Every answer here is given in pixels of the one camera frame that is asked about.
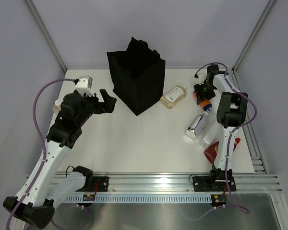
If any orange blue bottle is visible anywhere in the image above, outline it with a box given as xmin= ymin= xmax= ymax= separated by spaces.
xmin=193 ymin=91 xmax=212 ymax=113

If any black canvas bag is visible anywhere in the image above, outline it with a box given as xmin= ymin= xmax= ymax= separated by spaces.
xmin=107 ymin=37 xmax=166 ymax=116

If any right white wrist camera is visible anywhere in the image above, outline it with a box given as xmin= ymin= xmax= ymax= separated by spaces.
xmin=194 ymin=72 xmax=206 ymax=84

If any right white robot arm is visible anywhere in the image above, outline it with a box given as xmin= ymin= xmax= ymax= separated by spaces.
xmin=192 ymin=62 xmax=248 ymax=192

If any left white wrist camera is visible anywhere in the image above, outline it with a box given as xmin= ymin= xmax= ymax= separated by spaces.
xmin=75 ymin=76 xmax=93 ymax=96

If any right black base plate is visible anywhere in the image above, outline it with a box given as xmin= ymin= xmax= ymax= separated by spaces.
xmin=192 ymin=176 xmax=237 ymax=192

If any white slotted cable duct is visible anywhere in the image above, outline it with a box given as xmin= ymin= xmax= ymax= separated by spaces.
xmin=63 ymin=194 xmax=212 ymax=204

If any amber soap bottle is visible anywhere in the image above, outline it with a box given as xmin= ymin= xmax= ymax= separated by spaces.
xmin=53 ymin=100 xmax=61 ymax=115
xmin=160 ymin=85 xmax=187 ymax=109

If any aluminium mounting rail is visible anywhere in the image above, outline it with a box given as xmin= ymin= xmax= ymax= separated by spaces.
xmin=21 ymin=173 xmax=283 ymax=194

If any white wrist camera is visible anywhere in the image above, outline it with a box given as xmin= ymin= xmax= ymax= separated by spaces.
xmin=75 ymin=76 xmax=93 ymax=96
xmin=194 ymin=72 xmax=206 ymax=84

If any white frosted bottle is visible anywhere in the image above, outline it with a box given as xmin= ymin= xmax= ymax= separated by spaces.
xmin=200 ymin=123 xmax=219 ymax=149

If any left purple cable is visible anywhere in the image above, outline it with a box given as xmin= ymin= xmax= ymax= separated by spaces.
xmin=6 ymin=78 xmax=94 ymax=230

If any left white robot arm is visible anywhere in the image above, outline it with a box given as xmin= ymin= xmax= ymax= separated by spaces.
xmin=3 ymin=89 xmax=117 ymax=229

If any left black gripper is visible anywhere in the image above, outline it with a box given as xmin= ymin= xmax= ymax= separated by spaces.
xmin=76 ymin=89 xmax=116 ymax=127

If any shiny silver bottle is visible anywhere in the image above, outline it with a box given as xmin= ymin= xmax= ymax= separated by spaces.
xmin=185 ymin=112 xmax=208 ymax=139

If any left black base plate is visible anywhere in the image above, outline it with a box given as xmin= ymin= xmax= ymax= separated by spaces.
xmin=85 ymin=176 xmax=109 ymax=192

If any red dish soap bottle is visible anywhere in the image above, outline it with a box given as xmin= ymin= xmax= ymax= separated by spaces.
xmin=204 ymin=137 xmax=242 ymax=164

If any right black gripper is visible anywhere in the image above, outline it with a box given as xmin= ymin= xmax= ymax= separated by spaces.
xmin=193 ymin=81 xmax=215 ymax=104

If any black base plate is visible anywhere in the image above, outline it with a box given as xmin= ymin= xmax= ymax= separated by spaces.
xmin=85 ymin=176 xmax=109 ymax=192
xmin=192 ymin=176 xmax=237 ymax=192

